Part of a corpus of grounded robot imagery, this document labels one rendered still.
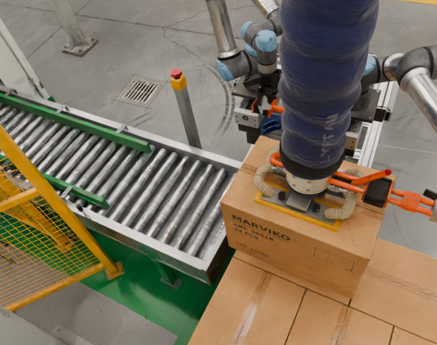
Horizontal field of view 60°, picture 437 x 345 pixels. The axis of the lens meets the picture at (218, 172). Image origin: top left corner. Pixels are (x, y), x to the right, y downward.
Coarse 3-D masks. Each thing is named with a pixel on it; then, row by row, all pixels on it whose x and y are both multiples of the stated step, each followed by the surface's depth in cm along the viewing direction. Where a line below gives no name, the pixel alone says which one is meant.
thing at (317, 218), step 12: (276, 192) 151; (288, 192) 150; (264, 204) 150; (276, 204) 148; (312, 204) 146; (324, 204) 146; (300, 216) 144; (312, 216) 142; (324, 216) 142; (336, 228) 139
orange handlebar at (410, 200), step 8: (280, 112) 164; (272, 160) 146; (344, 176) 138; (352, 176) 138; (336, 184) 137; (344, 184) 136; (360, 192) 134; (392, 192) 132; (400, 192) 131; (408, 192) 130; (392, 200) 130; (400, 200) 129; (408, 200) 128; (416, 200) 128; (424, 200) 128; (400, 208) 130; (408, 208) 128; (416, 208) 126; (424, 208) 126
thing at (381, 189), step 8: (368, 184) 132; (376, 184) 133; (384, 184) 133; (392, 184) 131; (368, 192) 132; (376, 192) 131; (384, 192) 131; (368, 200) 133; (376, 200) 130; (384, 200) 128
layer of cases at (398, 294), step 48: (384, 240) 191; (240, 288) 186; (288, 288) 183; (384, 288) 177; (432, 288) 174; (192, 336) 175; (240, 336) 173; (288, 336) 174; (336, 336) 167; (384, 336) 165; (432, 336) 163
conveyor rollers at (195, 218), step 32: (32, 128) 280; (64, 128) 274; (32, 160) 258; (64, 160) 257; (96, 160) 250; (128, 160) 247; (160, 160) 246; (128, 192) 230; (160, 192) 227; (192, 192) 224; (224, 192) 221; (128, 224) 218; (160, 224) 215; (192, 224) 211
